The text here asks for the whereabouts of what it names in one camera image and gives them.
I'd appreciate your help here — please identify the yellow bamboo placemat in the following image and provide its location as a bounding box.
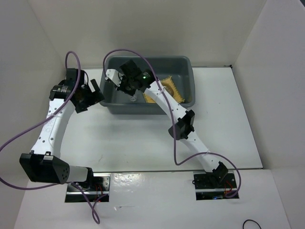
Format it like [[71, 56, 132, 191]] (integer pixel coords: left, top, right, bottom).
[[142, 75, 186, 104]]

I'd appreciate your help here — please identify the clear glass plate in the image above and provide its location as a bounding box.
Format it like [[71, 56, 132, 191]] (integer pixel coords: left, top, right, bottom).
[[162, 82, 174, 96]]

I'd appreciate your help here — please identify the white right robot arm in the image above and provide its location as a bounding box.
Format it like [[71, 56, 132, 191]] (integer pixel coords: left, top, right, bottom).
[[116, 60, 228, 188]]

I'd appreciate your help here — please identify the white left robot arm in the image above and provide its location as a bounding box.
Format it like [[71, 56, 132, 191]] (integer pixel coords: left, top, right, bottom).
[[20, 68, 104, 191]]

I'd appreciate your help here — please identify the grey plastic bin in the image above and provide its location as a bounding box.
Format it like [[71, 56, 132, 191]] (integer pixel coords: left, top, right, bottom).
[[100, 55, 195, 115]]

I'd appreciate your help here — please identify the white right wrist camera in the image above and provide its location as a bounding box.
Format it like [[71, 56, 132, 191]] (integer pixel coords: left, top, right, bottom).
[[105, 69, 123, 87]]

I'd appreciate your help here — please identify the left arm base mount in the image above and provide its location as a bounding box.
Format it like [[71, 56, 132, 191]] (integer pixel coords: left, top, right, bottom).
[[64, 173, 111, 203]]

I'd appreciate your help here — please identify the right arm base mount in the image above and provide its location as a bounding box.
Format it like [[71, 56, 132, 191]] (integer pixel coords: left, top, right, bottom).
[[192, 171, 238, 200]]

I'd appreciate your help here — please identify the black cable loop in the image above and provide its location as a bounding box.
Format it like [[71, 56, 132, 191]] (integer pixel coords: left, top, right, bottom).
[[242, 219, 263, 229]]

